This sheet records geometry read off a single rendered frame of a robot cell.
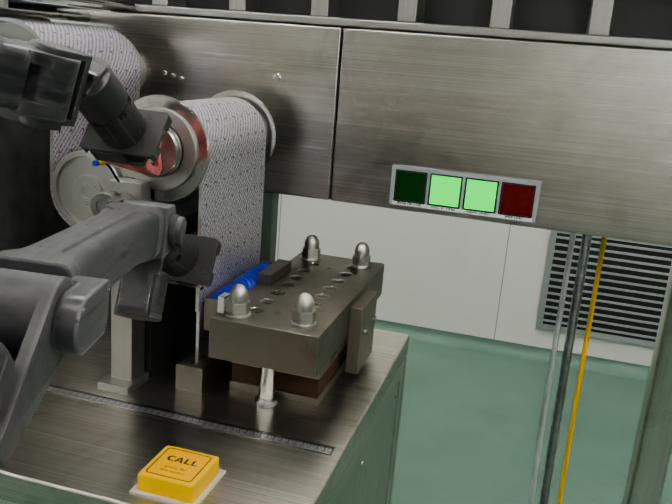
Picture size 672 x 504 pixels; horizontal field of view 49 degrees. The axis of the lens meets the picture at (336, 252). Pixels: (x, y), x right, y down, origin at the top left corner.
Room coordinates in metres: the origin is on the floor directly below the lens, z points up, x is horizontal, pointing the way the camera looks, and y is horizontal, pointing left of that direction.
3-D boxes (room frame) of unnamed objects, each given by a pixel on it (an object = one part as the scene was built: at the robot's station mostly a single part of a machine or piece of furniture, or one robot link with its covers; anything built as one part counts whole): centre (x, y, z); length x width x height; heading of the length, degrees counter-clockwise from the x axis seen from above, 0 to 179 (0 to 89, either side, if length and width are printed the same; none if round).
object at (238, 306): (0.98, 0.13, 1.05); 0.04 x 0.04 x 0.04
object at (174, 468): (0.76, 0.16, 0.91); 0.07 x 0.07 x 0.02; 75
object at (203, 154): (1.02, 0.26, 1.25); 0.15 x 0.01 x 0.15; 75
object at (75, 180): (1.17, 0.34, 1.17); 0.26 x 0.12 x 0.12; 165
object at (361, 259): (1.27, -0.05, 1.05); 0.04 x 0.04 x 0.04
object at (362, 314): (1.12, -0.05, 0.96); 0.10 x 0.03 x 0.11; 165
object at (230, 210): (1.12, 0.16, 1.11); 0.23 x 0.01 x 0.18; 165
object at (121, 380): (0.99, 0.30, 1.05); 0.06 x 0.05 x 0.31; 165
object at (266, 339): (1.13, 0.04, 1.00); 0.40 x 0.16 x 0.06; 165
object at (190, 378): (1.13, 0.16, 0.92); 0.28 x 0.04 x 0.04; 165
